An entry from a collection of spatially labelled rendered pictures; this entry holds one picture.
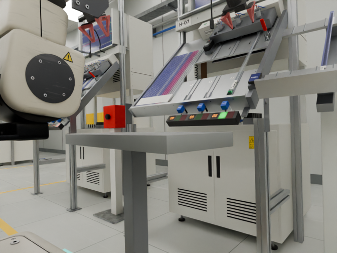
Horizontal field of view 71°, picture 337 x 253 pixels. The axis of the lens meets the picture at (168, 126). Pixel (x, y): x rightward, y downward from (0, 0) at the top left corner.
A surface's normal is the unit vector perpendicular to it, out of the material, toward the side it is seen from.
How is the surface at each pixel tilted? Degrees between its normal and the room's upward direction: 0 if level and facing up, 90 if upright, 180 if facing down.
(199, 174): 90
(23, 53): 90
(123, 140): 90
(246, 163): 90
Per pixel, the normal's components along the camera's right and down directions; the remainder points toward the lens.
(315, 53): -0.66, 0.01
